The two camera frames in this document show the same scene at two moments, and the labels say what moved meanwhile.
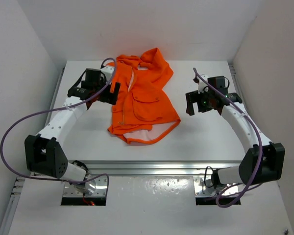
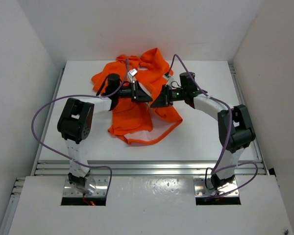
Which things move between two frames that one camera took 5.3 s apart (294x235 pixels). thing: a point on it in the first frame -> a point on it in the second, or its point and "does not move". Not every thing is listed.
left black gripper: x=110 y=97 -> x=137 y=94
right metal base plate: x=204 y=187 does not move
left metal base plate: x=94 y=186 does not move
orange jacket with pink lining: x=143 y=111 does not move
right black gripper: x=194 y=97 -> x=163 y=99
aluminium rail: x=154 y=167 does not move
